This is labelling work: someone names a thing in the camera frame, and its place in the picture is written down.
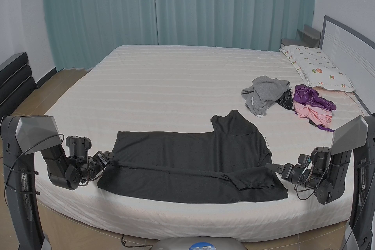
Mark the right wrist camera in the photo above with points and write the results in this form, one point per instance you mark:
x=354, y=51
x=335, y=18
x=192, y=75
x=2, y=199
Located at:
x=303, y=161

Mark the white printed pillow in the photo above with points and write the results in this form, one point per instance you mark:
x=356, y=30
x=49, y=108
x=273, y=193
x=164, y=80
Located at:
x=319, y=70

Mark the black chest of drawers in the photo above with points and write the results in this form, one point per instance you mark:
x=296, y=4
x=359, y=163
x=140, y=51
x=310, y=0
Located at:
x=14, y=79

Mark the pink garment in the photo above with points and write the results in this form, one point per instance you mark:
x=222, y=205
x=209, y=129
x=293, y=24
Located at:
x=303, y=111

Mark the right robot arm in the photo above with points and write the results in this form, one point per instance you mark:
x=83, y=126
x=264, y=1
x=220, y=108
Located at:
x=339, y=166

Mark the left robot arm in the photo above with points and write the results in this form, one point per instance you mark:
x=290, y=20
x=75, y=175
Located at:
x=55, y=166

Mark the purple garment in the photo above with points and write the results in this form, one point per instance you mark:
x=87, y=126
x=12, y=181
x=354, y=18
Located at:
x=303, y=95

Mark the black long-sleeved top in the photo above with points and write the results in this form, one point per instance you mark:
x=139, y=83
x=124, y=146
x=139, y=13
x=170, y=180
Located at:
x=190, y=161

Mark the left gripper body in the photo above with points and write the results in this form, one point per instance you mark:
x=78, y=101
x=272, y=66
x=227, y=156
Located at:
x=101, y=161

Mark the grey bedside table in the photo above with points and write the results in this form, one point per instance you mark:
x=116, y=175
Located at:
x=306, y=35

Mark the grey garment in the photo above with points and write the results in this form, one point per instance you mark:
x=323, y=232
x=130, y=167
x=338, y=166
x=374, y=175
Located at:
x=263, y=90

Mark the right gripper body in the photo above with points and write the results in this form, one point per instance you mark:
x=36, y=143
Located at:
x=290, y=173

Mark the bed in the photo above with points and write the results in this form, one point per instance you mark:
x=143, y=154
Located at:
x=161, y=84

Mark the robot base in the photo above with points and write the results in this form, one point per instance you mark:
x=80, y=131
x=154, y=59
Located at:
x=175, y=245

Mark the black patterned garment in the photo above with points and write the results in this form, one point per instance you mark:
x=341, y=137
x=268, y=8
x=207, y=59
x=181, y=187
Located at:
x=285, y=101

